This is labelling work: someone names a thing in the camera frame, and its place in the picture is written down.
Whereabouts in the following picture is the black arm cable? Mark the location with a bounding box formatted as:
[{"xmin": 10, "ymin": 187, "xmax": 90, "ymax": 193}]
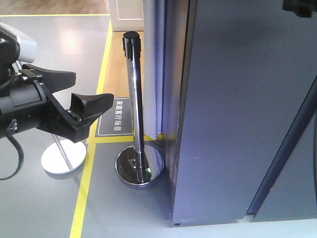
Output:
[{"xmin": 0, "ymin": 119, "xmax": 25, "ymax": 181}]

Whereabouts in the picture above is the open fridge door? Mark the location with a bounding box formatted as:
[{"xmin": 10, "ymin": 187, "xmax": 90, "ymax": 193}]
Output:
[{"xmin": 163, "ymin": 0, "xmax": 317, "ymax": 225}]

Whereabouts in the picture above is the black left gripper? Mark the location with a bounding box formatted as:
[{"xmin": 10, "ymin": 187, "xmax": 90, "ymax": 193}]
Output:
[{"xmin": 0, "ymin": 64, "xmax": 114, "ymax": 143}]

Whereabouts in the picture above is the silver stanchion post with base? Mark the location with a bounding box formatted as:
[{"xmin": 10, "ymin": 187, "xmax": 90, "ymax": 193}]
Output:
[{"xmin": 41, "ymin": 134, "xmax": 87, "ymax": 175}]

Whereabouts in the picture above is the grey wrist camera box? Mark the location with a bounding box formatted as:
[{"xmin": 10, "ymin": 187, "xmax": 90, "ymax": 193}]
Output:
[{"xmin": 0, "ymin": 22, "xmax": 37, "ymax": 64}]

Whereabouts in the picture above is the white blue curtain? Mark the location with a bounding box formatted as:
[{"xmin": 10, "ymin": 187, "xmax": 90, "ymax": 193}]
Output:
[{"xmin": 143, "ymin": 0, "xmax": 165, "ymax": 139}]

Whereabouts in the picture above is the chrome stanchion post with base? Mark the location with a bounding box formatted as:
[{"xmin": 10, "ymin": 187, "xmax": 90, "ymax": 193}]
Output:
[{"xmin": 115, "ymin": 31, "xmax": 164, "ymax": 187}]

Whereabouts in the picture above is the dark grey fridge body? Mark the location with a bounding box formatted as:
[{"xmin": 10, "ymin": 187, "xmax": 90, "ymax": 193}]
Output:
[{"xmin": 246, "ymin": 81, "xmax": 317, "ymax": 222}]

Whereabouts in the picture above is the black floor sign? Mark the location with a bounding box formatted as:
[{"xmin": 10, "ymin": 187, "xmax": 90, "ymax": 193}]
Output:
[{"xmin": 97, "ymin": 98, "xmax": 132, "ymax": 137}]

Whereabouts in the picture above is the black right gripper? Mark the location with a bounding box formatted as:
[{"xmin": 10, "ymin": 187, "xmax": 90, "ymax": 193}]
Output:
[{"xmin": 283, "ymin": 0, "xmax": 317, "ymax": 18}]

